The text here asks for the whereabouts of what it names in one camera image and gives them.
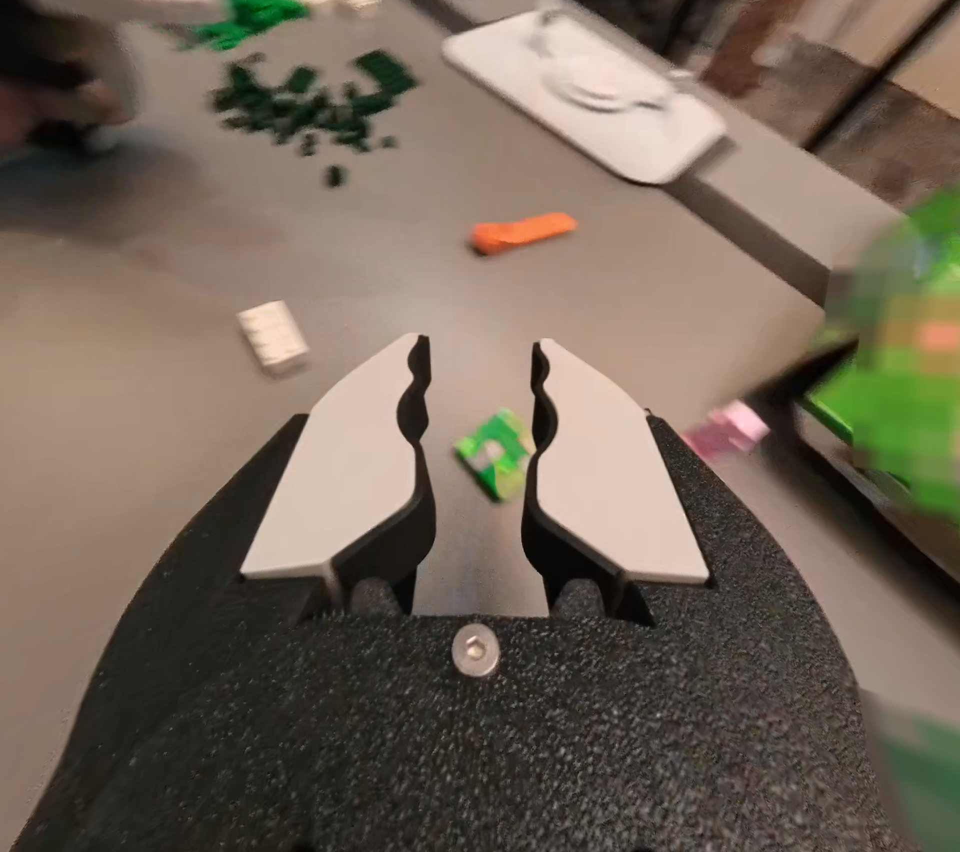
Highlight pile of bright green lego pieces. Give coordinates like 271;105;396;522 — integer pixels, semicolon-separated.
178;0;315;54

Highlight white book stand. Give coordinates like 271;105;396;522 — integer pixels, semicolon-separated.
433;0;730;187

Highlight green lego box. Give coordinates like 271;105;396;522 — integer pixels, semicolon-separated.
798;186;960;519

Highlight green tiled lego assembly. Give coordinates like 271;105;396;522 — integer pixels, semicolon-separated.
452;406;539;504

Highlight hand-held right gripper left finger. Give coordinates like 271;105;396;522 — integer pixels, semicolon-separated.
238;333;438;617

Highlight orange brick separator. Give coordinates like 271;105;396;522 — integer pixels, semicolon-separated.
468;210;580;258

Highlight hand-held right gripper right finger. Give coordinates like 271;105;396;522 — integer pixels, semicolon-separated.
521;337;711;627

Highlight pile of dark green lego pieces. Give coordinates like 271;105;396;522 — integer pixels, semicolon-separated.
208;48;420;157

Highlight pink lego pig figure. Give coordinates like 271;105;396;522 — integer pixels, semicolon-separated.
684;399;772;461

